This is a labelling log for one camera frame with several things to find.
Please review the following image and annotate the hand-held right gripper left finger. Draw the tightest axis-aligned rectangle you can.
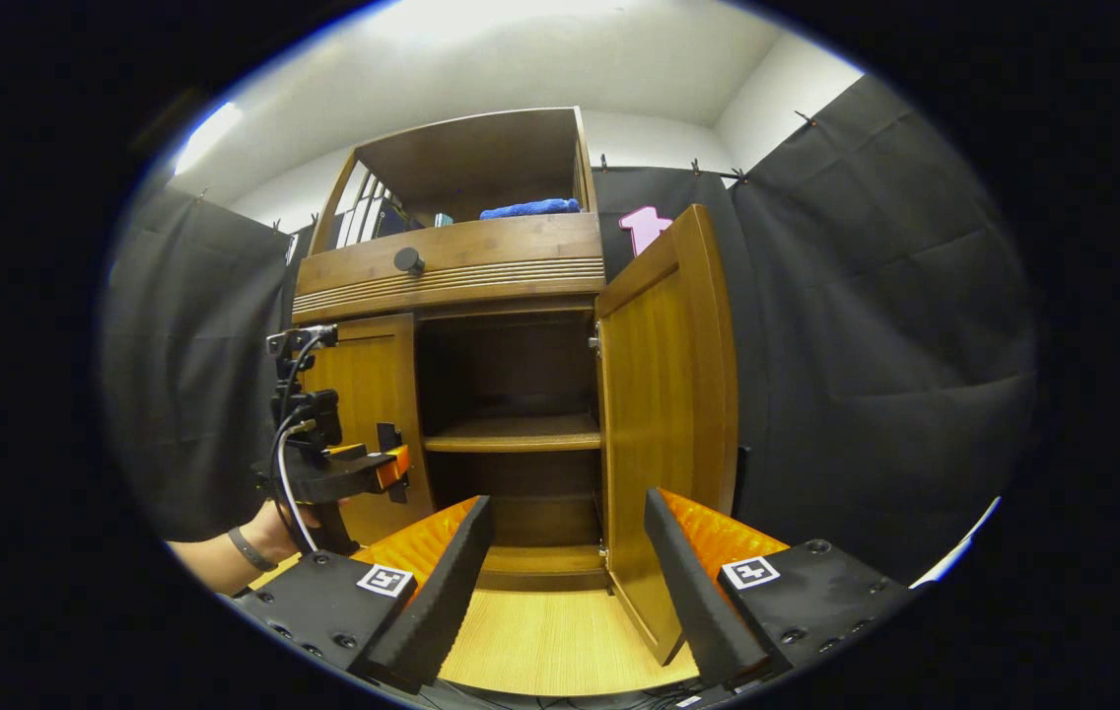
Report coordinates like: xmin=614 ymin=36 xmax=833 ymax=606
xmin=225 ymin=495 xmax=496 ymax=694

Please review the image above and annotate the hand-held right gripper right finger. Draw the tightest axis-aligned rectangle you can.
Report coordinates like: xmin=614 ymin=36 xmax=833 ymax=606
xmin=644 ymin=487 xmax=916 ymax=689

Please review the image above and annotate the wooden shoe cabinet door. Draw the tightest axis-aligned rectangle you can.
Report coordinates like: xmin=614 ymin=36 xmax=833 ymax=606
xmin=302 ymin=314 xmax=435 ymax=548
xmin=595 ymin=204 xmax=740 ymax=667

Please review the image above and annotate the wooden double-door shoe cabinet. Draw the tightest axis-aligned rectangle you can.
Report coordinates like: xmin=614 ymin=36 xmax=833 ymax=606
xmin=292 ymin=106 xmax=610 ymax=593

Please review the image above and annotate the black wristband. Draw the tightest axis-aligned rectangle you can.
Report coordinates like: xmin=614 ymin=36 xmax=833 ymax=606
xmin=228 ymin=526 xmax=277 ymax=573

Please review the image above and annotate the wooden inner shelf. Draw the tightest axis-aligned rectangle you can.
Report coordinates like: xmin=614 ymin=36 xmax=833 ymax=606
xmin=422 ymin=414 xmax=603 ymax=455

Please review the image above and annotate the dark blue box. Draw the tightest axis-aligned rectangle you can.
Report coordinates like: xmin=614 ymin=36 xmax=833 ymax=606
xmin=370 ymin=195 xmax=415 ymax=241

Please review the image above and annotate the blue towel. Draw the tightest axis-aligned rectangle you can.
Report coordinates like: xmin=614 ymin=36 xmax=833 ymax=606
xmin=479 ymin=197 xmax=583 ymax=220

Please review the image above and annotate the black backdrop cloth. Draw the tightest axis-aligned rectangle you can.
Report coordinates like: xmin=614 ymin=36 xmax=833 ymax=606
xmin=102 ymin=74 xmax=1039 ymax=588

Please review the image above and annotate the white cable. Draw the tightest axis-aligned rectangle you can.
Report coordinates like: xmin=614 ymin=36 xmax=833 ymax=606
xmin=276 ymin=419 xmax=322 ymax=553

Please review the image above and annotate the black cable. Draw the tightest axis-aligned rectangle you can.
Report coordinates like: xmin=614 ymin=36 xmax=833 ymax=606
xmin=269 ymin=330 xmax=339 ymax=464

